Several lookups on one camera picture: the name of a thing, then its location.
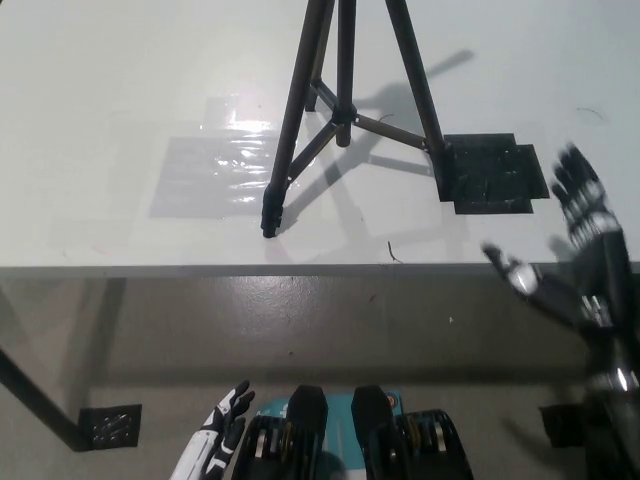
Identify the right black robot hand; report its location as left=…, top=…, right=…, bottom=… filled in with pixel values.
left=480, top=142, right=640, bottom=396

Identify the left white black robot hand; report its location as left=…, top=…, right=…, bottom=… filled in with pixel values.
left=169, top=379, right=256, bottom=480

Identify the bronze and black camera tripod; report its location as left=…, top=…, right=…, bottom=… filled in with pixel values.
left=262, top=0, right=454, bottom=239

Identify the black metal table leg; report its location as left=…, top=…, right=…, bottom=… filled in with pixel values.
left=0, top=347, right=91, bottom=452

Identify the black tape patch on table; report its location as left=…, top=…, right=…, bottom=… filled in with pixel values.
left=437, top=132, right=551, bottom=217

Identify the clear glossy tape patch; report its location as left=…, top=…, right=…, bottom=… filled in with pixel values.
left=147, top=94, right=321, bottom=221

